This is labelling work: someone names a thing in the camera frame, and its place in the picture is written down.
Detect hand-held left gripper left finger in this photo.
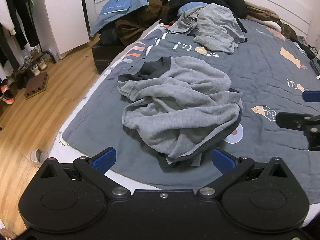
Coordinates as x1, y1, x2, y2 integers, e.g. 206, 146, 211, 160
37, 147, 132, 200

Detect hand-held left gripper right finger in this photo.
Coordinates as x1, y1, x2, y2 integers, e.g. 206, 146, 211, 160
196, 147, 293, 200

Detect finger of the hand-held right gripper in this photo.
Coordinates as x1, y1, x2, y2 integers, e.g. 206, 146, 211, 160
276, 112, 320, 152
302, 90, 320, 102

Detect grey sweatshirt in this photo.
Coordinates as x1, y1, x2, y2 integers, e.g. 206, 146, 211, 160
117, 56, 244, 172

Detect brown clothes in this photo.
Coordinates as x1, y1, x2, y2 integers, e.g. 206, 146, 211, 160
115, 0, 170, 47

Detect hanging dark clothes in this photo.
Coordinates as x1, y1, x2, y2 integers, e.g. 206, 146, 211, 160
0, 0, 42, 68

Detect white mattress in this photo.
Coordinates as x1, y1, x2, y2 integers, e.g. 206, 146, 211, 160
49, 24, 165, 190

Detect printed grey quilt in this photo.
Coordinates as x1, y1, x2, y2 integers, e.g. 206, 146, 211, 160
59, 17, 320, 205

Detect beige slipper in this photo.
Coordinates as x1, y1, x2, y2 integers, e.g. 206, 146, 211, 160
30, 149, 49, 168

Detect white pillow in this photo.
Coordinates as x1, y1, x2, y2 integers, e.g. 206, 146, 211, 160
260, 20, 283, 32

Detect black garment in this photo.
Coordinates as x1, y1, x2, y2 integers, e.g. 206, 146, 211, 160
236, 17, 248, 43

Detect folded brown blanket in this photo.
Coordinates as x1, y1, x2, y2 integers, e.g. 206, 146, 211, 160
244, 1, 282, 25

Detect brown hexagonal mat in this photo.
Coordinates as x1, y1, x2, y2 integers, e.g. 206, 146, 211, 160
24, 71, 50, 100

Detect dark storage box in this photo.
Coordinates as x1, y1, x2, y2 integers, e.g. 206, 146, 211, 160
91, 34, 125, 75

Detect orange black sneaker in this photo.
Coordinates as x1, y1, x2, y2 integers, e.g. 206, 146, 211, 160
0, 84, 15, 105

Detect light grey t-shirt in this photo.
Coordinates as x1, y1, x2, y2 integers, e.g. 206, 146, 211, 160
166, 3, 247, 54

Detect white wardrobe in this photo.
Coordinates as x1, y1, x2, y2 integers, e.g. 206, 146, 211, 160
41, 0, 90, 58

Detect light blue shirt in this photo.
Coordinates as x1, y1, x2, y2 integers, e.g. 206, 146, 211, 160
178, 2, 210, 15

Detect blue printed cloth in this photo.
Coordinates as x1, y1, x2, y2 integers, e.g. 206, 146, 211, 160
90, 0, 153, 37

